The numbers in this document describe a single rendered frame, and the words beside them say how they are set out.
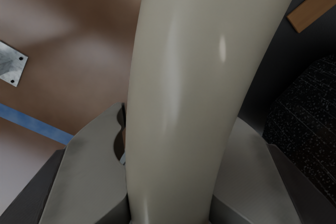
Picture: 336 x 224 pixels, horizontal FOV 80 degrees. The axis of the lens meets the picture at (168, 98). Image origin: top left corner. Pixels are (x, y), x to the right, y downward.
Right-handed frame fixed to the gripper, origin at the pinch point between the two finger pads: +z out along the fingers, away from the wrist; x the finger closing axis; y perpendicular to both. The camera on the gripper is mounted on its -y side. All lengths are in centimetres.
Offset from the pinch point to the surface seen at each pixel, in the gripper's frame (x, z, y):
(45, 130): -72, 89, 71
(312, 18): 67, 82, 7
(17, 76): -77, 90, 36
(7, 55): -78, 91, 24
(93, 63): -35, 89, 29
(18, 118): -86, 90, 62
